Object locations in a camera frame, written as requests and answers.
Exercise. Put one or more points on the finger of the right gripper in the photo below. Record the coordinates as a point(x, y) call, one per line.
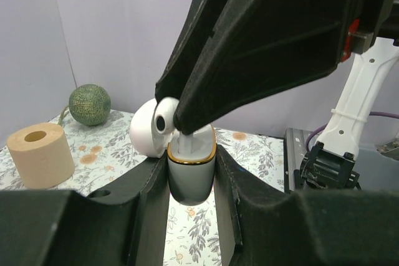
point(259, 48)
point(197, 29)

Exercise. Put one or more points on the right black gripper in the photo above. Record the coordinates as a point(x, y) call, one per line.
point(368, 20)

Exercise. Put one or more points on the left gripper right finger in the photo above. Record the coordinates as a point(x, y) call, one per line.
point(259, 225)

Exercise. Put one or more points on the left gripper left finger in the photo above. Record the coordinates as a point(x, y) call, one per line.
point(122, 223)

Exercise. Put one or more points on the white earbud charging case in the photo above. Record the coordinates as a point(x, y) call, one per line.
point(190, 175)

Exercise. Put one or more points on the white earbud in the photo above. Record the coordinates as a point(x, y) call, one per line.
point(163, 124)

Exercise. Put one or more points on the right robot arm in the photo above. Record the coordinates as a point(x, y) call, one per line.
point(329, 164)

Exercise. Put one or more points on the floral table mat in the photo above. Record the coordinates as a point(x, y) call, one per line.
point(104, 153)

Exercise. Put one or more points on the beige toilet paper roll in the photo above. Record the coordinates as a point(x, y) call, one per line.
point(41, 155)

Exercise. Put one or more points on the green melon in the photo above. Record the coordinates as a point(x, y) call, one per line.
point(89, 105)

